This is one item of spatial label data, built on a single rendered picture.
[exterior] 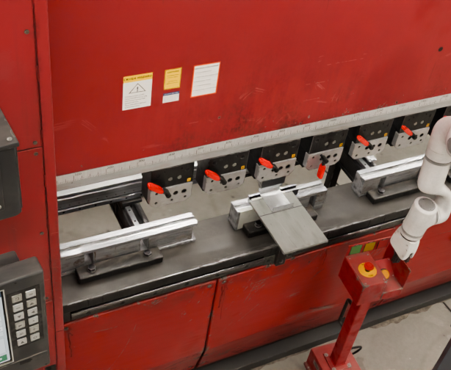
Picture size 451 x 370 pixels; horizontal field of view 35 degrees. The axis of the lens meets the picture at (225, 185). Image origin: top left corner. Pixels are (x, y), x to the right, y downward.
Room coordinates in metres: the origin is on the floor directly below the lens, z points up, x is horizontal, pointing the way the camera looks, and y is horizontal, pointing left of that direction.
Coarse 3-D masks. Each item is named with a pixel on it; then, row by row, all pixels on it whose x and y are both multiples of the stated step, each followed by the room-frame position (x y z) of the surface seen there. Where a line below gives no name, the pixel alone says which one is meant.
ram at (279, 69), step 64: (64, 0) 1.51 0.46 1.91; (128, 0) 1.59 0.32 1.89; (192, 0) 1.69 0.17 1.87; (256, 0) 1.79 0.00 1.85; (320, 0) 1.91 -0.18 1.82; (384, 0) 2.03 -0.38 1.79; (448, 0) 2.18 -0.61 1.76; (64, 64) 1.50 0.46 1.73; (128, 64) 1.60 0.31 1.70; (192, 64) 1.70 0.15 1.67; (256, 64) 1.81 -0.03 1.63; (320, 64) 1.94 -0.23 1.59; (384, 64) 2.08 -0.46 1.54; (448, 64) 2.24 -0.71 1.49; (64, 128) 1.50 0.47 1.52; (128, 128) 1.60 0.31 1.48; (192, 128) 1.71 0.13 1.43; (256, 128) 1.84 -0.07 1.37; (320, 128) 1.98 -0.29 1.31
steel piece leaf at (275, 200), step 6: (270, 192) 1.94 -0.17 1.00; (276, 192) 1.95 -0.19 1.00; (264, 198) 1.91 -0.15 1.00; (270, 198) 1.91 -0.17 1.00; (276, 198) 1.92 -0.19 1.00; (282, 198) 1.92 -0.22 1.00; (270, 204) 1.88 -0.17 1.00; (276, 204) 1.89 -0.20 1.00; (282, 204) 1.89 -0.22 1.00; (288, 204) 1.88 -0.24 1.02; (276, 210) 1.85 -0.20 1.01
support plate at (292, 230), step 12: (288, 192) 1.96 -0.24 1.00; (252, 204) 1.87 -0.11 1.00; (264, 204) 1.88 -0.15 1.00; (300, 204) 1.91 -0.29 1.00; (264, 216) 1.82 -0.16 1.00; (276, 216) 1.83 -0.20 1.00; (288, 216) 1.84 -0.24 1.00; (300, 216) 1.85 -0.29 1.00; (276, 228) 1.77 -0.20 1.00; (288, 228) 1.78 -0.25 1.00; (300, 228) 1.79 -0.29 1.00; (312, 228) 1.80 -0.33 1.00; (276, 240) 1.71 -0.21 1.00; (288, 240) 1.72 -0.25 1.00; (300, 240) 1.73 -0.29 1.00; (312, 240) 1.74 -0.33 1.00; (324, 240) 1.75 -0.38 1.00; (288, 252) 1.67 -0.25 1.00
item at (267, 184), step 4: (284, 176) 1.96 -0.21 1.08; (268, 180) 1.92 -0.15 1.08; (272, 180) 1.93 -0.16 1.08; (276, 180) 1.94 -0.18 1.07; (280, 180) 1.95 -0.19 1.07; (284, 180) 1.96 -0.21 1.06; (260, 184) 1.91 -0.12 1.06; (264, 184) 1.92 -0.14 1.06; (268, 184) 1.92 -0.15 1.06; (272, 184) 1.93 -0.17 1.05; (276, 184) 1.94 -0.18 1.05; (280, 184) 1.96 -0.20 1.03; (260, 188) 1.91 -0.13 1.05; (264, 188) 1.93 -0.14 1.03; (268, 188) 1.94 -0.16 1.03
